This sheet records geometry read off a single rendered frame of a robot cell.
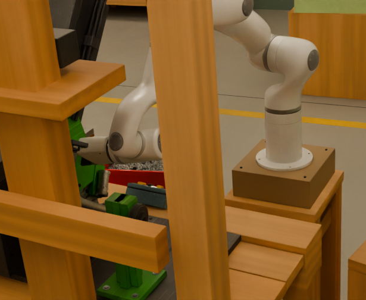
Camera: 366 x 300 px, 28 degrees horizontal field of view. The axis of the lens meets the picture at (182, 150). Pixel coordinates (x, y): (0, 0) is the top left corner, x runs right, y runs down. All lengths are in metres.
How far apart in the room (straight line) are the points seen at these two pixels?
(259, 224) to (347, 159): 2.41
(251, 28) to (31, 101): 0.83
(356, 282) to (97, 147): 0.89
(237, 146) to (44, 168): 3.22
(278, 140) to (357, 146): 2.38
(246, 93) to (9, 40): 4.15
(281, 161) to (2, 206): 1.05
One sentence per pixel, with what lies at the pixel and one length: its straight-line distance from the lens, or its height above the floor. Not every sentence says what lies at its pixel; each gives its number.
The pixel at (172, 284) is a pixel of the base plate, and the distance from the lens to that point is 2.03.
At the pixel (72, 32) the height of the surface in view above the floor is 1.63.
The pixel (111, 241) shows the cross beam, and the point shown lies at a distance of 1.60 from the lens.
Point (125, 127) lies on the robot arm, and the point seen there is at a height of 1.34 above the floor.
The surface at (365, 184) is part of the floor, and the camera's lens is 4.35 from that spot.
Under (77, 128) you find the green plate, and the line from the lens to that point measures 2.20.
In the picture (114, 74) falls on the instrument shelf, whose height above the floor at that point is 1.53.
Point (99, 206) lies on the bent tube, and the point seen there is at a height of 1.02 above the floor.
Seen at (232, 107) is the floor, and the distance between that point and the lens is 5.41.
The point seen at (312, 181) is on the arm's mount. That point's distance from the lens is 2.40.
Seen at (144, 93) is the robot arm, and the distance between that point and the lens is 1.91.
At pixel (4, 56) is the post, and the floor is 1.61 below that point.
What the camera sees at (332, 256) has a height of 0.53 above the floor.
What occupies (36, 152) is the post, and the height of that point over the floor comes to 1.39.
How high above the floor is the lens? 2.09
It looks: 26 degrees down
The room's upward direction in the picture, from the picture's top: 5 degrees counter-clockwise
